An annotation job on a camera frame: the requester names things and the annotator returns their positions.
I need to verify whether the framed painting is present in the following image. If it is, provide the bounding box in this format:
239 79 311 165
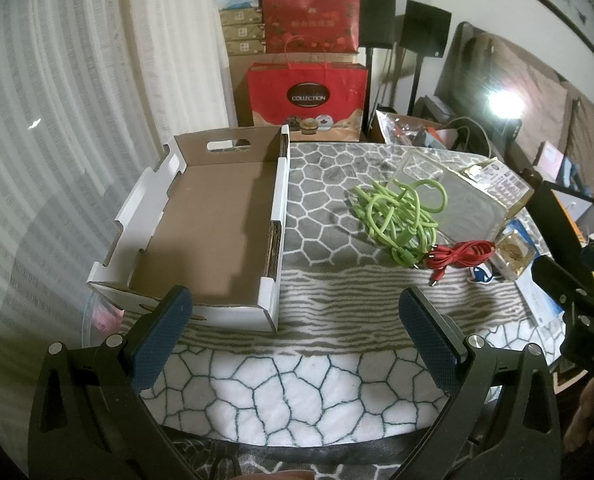
482 0 594 83

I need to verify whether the white cardboard tray box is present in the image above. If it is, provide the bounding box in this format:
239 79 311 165
87 126 291 333

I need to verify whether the green cable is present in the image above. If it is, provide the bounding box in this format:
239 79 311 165
352 178 448 267

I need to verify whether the clear plastic bag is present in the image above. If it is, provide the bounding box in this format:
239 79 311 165
374 109 458 148

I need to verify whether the whale sticker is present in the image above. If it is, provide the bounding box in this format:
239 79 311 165
469 265 500 284

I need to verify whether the clear bamboo print case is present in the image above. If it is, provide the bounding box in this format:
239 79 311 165
427 170 510 243

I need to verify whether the black television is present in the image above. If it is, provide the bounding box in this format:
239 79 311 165
434 21 594 201

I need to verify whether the white curtain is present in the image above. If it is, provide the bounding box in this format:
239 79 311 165
0 0 235 411

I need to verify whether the clear zip bag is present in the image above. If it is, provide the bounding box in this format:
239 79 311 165
81 294 128 343

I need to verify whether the red cable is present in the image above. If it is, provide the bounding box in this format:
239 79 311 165
423 240 498 288

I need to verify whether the white small box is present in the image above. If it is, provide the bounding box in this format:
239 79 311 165
537 140 568 183

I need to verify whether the clear gold box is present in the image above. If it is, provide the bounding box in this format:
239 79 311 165
494 230 534 281

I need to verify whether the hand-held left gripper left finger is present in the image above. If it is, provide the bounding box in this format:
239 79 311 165
27 285 199 480

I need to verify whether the black speaker on stand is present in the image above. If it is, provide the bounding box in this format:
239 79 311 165
352 0 397 116
399 0 452 111

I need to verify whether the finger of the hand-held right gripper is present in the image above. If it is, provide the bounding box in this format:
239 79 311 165
526 169 594 261
531 256 594 319

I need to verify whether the blue white tissue packet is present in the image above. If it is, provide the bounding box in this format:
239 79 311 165
514 217 565 323

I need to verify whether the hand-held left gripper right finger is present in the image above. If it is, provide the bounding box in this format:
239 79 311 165
398 287 562 480

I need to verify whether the gold flat box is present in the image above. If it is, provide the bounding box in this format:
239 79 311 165
222 24 265 42
224 39 267 57
221 8 264 26

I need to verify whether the red gift bag oval logo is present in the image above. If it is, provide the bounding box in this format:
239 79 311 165
245 62 369 142

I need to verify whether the red gift box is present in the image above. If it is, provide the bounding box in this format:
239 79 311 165
261 0 362 53

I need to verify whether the clear phone case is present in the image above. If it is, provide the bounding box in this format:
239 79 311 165
394 149 448 184

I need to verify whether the grey patterned blanket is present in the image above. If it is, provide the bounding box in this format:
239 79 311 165
90 141 568 448

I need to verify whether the brown labelled packet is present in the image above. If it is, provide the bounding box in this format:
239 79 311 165
459 157 534 211

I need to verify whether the brown cardboard box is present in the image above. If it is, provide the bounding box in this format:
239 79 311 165
228 51 370 128

